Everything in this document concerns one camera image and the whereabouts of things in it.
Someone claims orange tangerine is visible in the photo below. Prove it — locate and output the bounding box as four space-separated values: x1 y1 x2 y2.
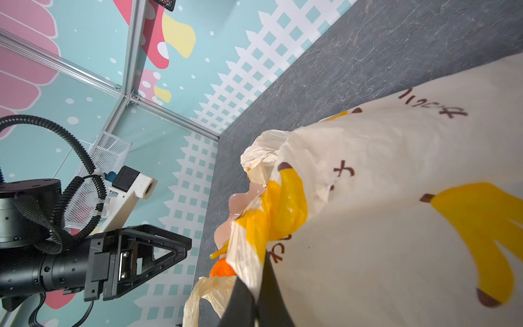
209 258 236 277

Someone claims white wire wall basket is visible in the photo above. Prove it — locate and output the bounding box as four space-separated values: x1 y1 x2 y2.
63 130 133 230

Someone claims beige plastic bag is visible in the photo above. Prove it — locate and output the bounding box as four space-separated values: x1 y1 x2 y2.
183 54 522 326

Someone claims pink scalloped fruit bowl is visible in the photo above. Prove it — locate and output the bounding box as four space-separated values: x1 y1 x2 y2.
214 182 266 249

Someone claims small yellow banana front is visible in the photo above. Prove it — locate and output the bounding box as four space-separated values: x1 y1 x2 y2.
209 241 230 260

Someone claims black mesh wall basket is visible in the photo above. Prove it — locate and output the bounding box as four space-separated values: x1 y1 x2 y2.
155 0 176 12

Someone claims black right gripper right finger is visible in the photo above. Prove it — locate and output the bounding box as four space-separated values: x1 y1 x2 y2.
257 252 294 327

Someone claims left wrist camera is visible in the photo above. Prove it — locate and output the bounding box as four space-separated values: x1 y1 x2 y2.
95 165 159 234

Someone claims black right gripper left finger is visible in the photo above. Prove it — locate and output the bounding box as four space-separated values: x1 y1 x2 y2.
218 279 256 327

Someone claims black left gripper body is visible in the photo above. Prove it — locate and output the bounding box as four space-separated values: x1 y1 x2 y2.
84 234 123 302

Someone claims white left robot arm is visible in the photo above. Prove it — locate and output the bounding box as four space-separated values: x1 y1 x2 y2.
1 114 192 312

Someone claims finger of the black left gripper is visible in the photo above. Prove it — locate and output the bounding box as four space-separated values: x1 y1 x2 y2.
104 225 192 298

